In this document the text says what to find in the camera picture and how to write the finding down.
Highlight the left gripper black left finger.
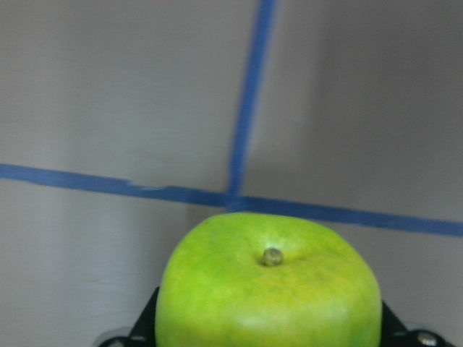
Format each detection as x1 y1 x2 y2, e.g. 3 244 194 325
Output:
97 287 159 347

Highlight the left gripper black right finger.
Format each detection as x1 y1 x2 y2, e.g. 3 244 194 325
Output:
380 302 455 347

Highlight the green apple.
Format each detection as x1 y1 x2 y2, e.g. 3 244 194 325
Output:
155 213 382 346

